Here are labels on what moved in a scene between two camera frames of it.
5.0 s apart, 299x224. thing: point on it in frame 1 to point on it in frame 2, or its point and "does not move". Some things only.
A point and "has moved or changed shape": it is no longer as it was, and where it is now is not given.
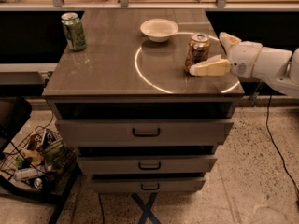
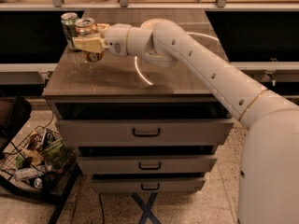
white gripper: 244,59 to 116,40
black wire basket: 39,159 does not move
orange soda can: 197,49 has moved or changed shape
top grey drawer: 143,133 does not move
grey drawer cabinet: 140,122 does not move
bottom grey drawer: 147,185 does not move
